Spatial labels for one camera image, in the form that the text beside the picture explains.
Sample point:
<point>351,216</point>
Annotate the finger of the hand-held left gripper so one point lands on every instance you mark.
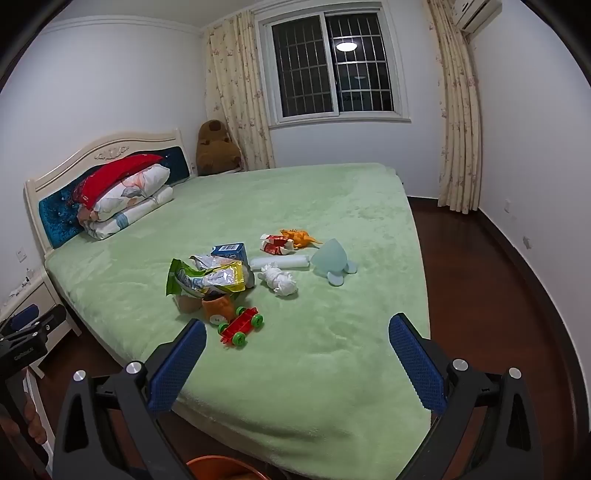
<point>48,321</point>
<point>25,314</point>

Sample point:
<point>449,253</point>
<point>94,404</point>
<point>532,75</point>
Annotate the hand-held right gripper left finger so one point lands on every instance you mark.
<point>178,364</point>

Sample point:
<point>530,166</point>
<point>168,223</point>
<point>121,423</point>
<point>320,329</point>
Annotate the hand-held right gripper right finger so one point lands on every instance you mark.
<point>415,364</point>

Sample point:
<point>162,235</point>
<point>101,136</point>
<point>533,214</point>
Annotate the wooden block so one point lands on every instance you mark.
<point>188,304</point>

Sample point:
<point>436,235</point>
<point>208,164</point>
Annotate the yellow snack bag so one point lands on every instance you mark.
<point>231,277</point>

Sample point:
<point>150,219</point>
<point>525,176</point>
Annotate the orange plastic bin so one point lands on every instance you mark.
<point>207,466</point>

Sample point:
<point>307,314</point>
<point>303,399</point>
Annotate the blue and white carton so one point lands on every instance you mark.
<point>228,251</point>

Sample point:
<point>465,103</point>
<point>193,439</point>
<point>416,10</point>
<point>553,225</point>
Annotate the white tissue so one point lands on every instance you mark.
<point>281,281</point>

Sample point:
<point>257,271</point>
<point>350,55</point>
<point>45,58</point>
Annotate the person's left hand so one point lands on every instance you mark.
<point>37,424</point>

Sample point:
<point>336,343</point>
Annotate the cream nightstand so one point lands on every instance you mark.
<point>41,295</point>

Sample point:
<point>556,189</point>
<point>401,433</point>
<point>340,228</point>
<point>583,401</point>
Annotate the orange toy pot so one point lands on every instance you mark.
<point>217,309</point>

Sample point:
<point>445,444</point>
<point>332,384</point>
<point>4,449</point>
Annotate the red toy car green wheels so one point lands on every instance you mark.
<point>240,325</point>

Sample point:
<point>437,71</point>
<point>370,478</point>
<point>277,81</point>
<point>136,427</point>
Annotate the green snack bag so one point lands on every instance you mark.
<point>178,277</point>

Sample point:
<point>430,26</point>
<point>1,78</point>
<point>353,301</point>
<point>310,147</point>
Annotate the cream and blue headboard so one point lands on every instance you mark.
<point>55,217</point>

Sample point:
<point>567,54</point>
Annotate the bed with green blanket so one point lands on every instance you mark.
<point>300,323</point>

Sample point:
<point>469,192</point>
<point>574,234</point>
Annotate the light blue plush toy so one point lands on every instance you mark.
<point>330,258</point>

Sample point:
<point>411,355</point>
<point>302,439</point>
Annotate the white folded quilt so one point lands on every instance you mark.
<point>134,213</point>

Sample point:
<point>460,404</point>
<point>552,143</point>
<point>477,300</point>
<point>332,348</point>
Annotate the white plastic roll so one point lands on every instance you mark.
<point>286,263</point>

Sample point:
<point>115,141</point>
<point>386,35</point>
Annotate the red and white wrapper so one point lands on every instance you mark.
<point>274,244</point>

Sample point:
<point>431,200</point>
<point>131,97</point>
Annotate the orange toy dinosaur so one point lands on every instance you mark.
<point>300,237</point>

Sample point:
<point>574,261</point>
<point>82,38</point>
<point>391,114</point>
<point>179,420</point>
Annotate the brown teddy bear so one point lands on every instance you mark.
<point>214,147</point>

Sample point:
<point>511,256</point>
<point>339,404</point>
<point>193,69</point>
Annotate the cream floral curtain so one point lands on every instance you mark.
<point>235,92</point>
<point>457,115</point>

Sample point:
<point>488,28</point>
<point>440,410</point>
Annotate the white framed barred window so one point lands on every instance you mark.
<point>300,69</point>

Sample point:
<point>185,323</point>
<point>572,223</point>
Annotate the white air conditioner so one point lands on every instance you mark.
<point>475,14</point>

